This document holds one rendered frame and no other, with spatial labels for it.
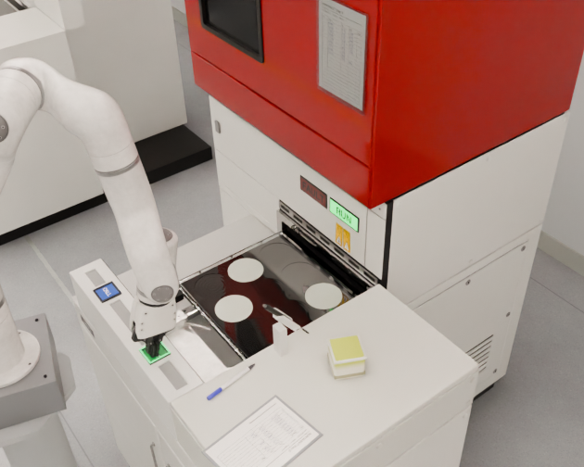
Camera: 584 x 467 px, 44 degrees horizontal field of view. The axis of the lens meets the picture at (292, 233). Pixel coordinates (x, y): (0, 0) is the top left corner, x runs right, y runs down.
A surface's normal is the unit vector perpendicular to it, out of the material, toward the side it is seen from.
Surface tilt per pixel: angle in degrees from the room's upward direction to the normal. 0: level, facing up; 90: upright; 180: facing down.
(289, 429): 0
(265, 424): 0
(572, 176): 90
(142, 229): 39
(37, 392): 90
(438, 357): 0
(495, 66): 90
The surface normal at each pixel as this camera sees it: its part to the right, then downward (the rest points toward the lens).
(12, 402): 0.36, 0.58
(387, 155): 0.59, 0.50
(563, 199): -0.80, 0.39
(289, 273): -0.03, -0.77
